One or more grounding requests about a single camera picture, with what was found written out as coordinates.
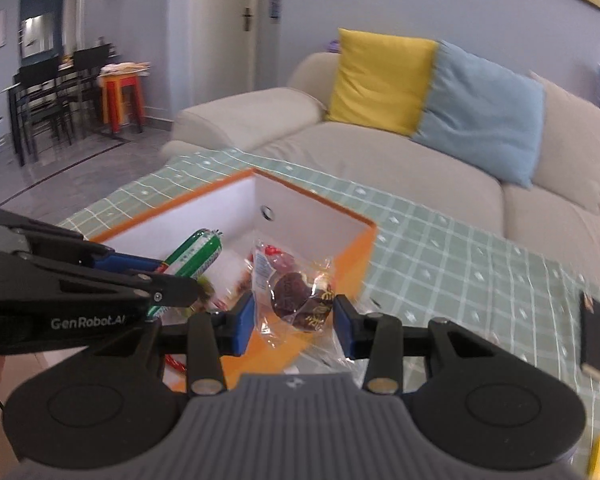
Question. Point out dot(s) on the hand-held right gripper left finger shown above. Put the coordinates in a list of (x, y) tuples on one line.
[(243, 322)]

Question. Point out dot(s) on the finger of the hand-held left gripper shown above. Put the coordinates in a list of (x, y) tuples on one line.
[(125, 261), (172, 291)]

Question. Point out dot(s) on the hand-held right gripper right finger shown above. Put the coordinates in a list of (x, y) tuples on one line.
[(346, 327)]

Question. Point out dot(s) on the green sausage stick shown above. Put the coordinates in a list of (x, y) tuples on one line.
[(200, 250)]

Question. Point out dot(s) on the clear chocolate snack packet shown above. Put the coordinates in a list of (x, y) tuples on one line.
[(290, 295)]

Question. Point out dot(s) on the orange-rimmed white storage box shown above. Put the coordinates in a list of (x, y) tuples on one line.
[(305, 215)]

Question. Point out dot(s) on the green grid tablecloth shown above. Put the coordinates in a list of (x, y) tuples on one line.
[(430, 260)]

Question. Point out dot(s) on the stack of red orange stools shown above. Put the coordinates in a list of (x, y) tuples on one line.
[(122, 100)]

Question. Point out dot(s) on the beige sofa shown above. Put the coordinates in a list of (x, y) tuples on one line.
[(260, 120)]

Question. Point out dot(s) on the bundle on stools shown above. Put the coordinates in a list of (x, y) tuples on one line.
[(122, 69)]

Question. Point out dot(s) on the black dining chair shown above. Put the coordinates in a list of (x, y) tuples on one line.
[(42, 75), (92, 60)]

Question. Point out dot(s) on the yellow pillow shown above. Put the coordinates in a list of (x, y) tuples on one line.
[(380, 80)]

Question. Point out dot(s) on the light blue pillow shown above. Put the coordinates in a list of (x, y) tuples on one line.
[(480, 115)]

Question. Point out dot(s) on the white door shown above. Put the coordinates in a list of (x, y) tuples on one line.
[(220, 25)]

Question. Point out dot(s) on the purple object behind sofa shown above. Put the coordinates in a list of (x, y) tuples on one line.
[(333, 46)]

